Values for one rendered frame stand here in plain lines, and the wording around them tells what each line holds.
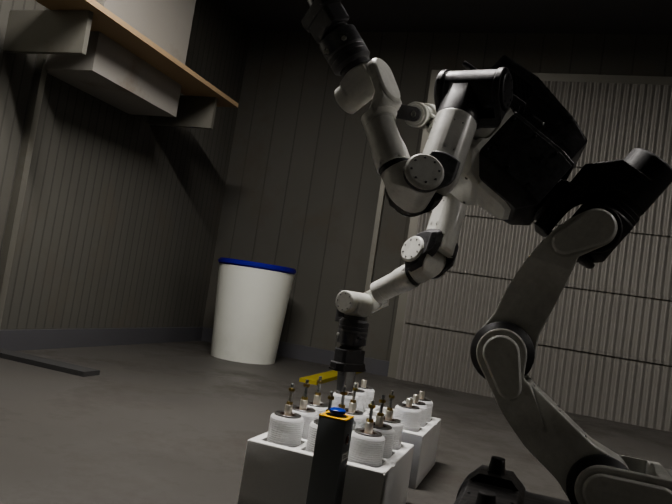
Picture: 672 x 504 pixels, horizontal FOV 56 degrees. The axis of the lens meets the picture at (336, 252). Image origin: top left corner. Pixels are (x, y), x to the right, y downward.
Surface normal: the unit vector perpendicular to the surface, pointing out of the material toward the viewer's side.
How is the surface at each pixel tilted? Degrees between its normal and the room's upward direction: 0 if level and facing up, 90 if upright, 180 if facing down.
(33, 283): 90
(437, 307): 90
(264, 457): 90
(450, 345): 90
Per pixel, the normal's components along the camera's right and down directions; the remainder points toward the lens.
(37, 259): 0.94, 0.12
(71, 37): -0.31, -0.11
